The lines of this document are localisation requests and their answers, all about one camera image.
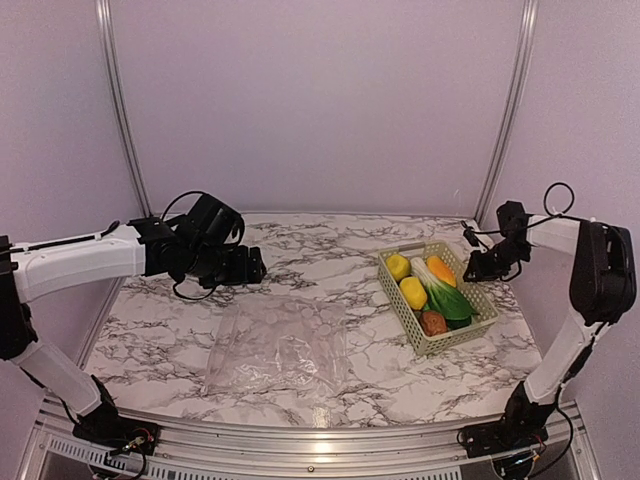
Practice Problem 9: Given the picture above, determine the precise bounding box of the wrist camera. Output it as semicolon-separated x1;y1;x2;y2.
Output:
185;193;245;248
463;226;483;247

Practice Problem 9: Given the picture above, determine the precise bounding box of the right aluminium frame post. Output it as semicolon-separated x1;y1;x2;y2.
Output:
474;0;539;224

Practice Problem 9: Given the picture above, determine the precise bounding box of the beige perforated plastic basket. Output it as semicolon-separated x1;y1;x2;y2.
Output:
377;241;498;356

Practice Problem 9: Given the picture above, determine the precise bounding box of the yellow lemon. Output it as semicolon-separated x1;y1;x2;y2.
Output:
385;254;411;283
399;276;428;311

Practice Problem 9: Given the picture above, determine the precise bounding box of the clear zip top bag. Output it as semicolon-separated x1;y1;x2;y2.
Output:
204;295;350;394

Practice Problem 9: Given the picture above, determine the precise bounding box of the brown bread bun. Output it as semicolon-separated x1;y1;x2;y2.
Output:
419;310;448;337

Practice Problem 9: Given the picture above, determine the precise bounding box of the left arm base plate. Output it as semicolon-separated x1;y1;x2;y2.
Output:
72;417;160;456

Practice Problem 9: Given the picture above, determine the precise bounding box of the left aluminium frame post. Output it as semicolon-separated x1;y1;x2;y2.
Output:
95;0;153;217

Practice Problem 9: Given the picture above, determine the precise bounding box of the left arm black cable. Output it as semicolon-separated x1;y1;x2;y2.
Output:
159;189;221;301

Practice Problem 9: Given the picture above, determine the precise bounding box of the aluminium frame post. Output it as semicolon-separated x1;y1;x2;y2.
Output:
95;0;153;217
474;0;539;224

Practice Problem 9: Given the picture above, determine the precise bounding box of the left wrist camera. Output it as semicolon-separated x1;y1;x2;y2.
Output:
185;193;245;248

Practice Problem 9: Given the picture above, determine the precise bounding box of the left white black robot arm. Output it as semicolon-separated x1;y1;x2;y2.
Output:
1;214;267;446

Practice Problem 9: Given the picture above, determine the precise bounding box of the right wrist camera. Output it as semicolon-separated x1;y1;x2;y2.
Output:
463;226;483;247

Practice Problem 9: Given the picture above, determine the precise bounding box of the green white bok choy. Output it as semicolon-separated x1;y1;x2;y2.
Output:
410;257;477;320

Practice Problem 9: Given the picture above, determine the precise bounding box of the green cucumber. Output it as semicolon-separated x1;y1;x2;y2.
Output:
445;316;473;331

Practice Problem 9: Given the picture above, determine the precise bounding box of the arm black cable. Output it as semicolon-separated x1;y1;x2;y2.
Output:
159;189;221;301
519;182;577;236

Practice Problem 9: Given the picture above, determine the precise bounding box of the front aluminium rail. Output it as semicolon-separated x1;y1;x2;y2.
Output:
16;397;602;479

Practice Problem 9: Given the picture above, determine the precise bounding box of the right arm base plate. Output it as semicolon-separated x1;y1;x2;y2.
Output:
456;420;549;458

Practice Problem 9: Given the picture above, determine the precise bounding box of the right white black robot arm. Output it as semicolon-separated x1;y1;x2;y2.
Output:
463;201;637;448

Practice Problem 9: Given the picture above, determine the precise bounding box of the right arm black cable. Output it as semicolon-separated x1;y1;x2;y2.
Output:
519;182;577;236

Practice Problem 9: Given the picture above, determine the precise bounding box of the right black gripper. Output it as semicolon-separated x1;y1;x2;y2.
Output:
462;239;530;281

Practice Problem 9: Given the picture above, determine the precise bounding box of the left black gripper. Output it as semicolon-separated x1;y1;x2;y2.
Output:
186;243;267;289

